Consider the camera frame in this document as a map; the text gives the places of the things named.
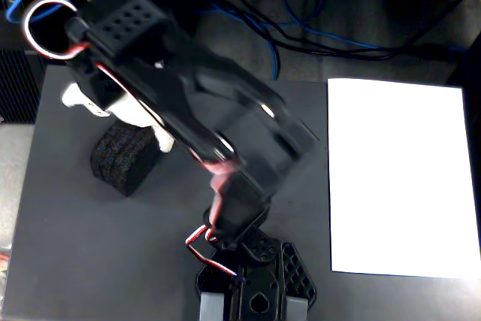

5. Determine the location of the white paper sheet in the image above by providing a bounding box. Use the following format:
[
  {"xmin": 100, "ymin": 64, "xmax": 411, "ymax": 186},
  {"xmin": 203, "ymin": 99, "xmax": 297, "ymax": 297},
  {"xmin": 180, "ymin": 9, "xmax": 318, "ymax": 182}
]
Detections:
[{"xmin": 326, "ymin": 77, "xmax": 481, "ymax": 280}]

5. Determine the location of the black vented box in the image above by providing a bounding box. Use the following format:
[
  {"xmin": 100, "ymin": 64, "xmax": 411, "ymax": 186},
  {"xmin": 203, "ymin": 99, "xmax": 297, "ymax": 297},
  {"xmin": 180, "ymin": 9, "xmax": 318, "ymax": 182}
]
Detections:
[{"xmin": 0, "ymin": 48, "xmax": 41, "ymax": 125}]

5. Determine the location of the long blue cable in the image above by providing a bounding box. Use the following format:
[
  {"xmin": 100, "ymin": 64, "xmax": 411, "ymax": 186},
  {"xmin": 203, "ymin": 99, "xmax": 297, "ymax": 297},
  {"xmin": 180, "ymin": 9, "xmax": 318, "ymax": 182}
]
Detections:
[{"xmin": 210, "ymin": 0, "xmax": 380, "ymax": 81}]

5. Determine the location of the black foam cube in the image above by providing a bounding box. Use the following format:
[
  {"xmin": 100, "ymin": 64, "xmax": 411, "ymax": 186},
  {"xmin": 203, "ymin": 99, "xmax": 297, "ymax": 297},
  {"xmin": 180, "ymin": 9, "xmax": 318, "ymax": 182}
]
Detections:
[{"xmin": 89, "ymin": 120, "xmax": 163, "ymax": 198}]

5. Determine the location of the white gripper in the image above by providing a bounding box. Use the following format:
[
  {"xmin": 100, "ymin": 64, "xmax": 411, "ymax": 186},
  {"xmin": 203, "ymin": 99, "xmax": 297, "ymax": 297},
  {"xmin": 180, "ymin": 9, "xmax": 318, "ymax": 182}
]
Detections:
[{"xmin": 61, "ymin": 83, "xmax": 177, "ymax": 153}]

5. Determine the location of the black mat board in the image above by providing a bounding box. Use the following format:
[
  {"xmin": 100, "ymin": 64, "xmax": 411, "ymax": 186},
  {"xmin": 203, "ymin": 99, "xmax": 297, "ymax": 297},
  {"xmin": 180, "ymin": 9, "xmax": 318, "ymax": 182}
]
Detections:
[{"xmin": 2, "ymin": 65, "xmax": 481, "ymax": 321}]

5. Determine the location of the gray base clamp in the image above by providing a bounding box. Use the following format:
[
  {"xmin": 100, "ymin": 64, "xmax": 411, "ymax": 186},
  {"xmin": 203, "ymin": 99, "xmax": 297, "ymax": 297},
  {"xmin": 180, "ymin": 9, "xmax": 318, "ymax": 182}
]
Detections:
[
  {"xmin": 198, "ymin": 292, "xmax": 226, "ymax": 321},
  {"xmin": 285, "ymin": 296, "xmax": 310, "ymax": 321}
]

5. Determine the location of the long black cable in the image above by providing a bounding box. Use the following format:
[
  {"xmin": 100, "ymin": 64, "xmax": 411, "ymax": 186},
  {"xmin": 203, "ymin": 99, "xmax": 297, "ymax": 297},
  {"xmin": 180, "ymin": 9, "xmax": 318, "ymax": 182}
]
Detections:
[{"xmin": 234, "ymin": 0, "xmax": 467, "ymax": 61}]

